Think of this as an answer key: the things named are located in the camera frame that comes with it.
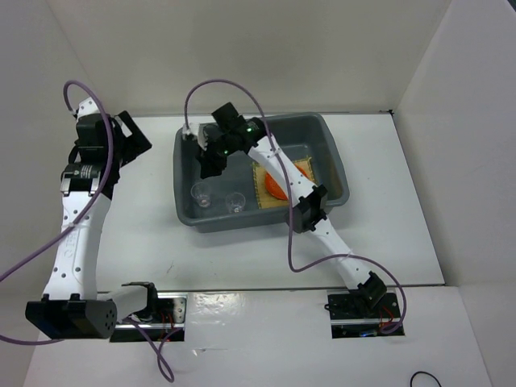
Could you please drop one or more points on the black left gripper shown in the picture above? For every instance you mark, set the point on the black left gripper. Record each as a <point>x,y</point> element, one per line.
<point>135,143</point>

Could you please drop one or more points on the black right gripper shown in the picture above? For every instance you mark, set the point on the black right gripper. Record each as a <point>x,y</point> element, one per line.
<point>208,159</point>

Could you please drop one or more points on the yellow woven bamboo mat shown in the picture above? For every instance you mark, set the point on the yellow woven bamboo mat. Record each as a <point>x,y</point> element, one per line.
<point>264,200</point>

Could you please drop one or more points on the orange plastic bowl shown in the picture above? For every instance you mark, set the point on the orange plastic bowl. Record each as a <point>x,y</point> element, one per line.
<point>274,190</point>

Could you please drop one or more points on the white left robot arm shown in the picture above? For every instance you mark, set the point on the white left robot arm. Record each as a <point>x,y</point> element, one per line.
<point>71,307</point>

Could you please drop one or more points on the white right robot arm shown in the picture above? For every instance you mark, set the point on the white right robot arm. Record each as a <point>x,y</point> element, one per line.
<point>306,211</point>

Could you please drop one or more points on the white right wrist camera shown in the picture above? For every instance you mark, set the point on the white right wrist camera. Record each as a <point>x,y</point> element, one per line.
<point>195,132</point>

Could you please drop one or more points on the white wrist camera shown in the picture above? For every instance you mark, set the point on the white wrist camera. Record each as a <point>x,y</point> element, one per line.
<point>85,108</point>
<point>195,132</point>

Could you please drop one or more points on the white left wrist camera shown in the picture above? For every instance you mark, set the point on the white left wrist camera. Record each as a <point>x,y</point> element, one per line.
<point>85,108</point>

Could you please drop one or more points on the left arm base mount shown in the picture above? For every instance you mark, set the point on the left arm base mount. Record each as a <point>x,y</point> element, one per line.
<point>166,322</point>

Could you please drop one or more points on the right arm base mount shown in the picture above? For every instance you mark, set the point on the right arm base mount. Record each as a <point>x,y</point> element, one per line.
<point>348,320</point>

